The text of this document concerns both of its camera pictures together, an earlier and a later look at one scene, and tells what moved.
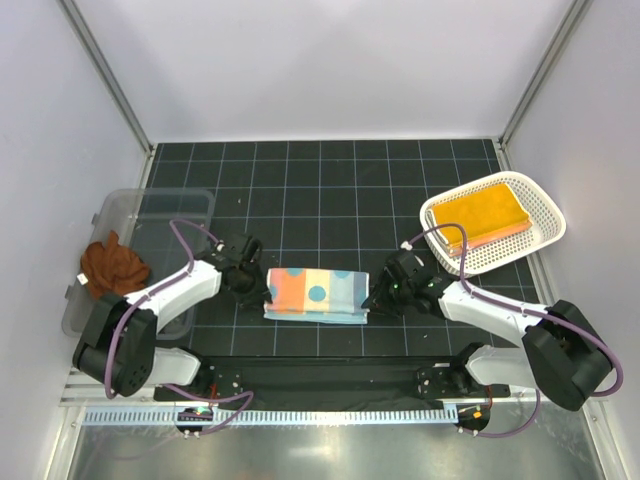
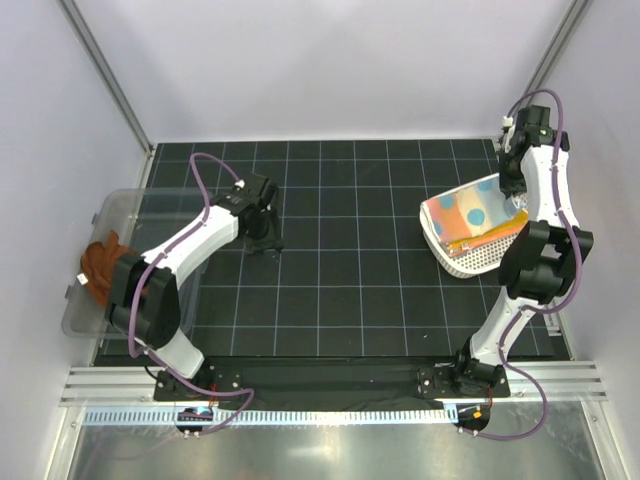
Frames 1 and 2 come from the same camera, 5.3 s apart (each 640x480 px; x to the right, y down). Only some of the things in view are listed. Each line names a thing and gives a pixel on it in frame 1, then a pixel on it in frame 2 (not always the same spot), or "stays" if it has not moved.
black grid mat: x=328 y=217 stays
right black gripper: x=378 y=299 → x=509 y=187
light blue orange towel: x=318 y=295 → x=469 y=211
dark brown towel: x=113 y=269 stays
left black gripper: x=259 y=291 → x=272 y=240
